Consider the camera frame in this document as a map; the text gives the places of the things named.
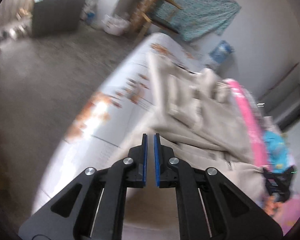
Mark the wooden chair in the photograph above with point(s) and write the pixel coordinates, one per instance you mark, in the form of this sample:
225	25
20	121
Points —
144	16

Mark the white plastic bag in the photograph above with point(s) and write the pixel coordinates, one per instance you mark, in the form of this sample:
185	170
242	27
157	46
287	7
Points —
115	25

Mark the teal floral wall cloth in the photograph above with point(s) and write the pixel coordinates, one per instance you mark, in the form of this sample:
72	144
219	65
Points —
198	17

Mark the pink floral blanket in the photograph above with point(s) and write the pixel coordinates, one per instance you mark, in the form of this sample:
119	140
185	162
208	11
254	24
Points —
287	213

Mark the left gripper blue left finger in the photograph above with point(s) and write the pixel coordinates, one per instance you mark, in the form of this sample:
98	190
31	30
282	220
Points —
138	170

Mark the cyan cloth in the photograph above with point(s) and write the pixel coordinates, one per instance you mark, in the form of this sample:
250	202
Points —
279	156

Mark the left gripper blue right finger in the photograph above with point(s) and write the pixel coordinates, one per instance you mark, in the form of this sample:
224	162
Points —
164	175

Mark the blue water bottle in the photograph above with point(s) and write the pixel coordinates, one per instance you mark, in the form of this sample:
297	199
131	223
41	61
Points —
221	52

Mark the dark low cabinet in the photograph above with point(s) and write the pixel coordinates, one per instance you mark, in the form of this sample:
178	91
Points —
55	16

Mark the cream zip-up jacket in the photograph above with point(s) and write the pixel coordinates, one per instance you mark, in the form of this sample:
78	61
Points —
193	114

